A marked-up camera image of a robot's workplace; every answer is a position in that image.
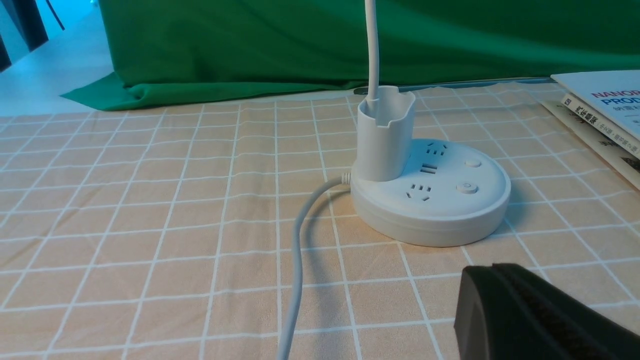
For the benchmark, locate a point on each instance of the dark furniture legs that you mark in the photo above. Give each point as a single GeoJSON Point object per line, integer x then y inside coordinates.
{"type": "Point", "coordinates": [28, 21]}

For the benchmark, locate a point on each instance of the middle book in stack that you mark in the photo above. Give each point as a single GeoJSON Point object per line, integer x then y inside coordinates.
{"type": "Point", "coordinates": [614, 132]}

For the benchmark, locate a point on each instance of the white product brochure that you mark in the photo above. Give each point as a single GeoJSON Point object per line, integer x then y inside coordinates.
{"type": "Point", "coordinates": [614, 93]}

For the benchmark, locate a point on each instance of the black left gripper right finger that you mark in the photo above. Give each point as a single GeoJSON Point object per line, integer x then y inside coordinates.
{"type": "Point", "coordinates": [577, 330]}

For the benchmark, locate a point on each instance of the green backdrop cloth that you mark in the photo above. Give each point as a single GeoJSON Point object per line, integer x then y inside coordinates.
{"type": "Point", "coordinates": [173, 52]}

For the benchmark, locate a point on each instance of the white desk lamp with sockets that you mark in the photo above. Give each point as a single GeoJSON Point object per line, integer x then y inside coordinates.
{"type": "Point", "coordinates": [420, 191]}

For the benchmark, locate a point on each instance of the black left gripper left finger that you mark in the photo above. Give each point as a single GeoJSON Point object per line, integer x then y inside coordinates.
{"type": "Point", "coordinates": [492, 322]}

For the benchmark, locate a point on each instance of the checkered beige tablecloth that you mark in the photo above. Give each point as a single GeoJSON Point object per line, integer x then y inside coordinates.
{"type": "Point", "coordinates": [165, 234]}

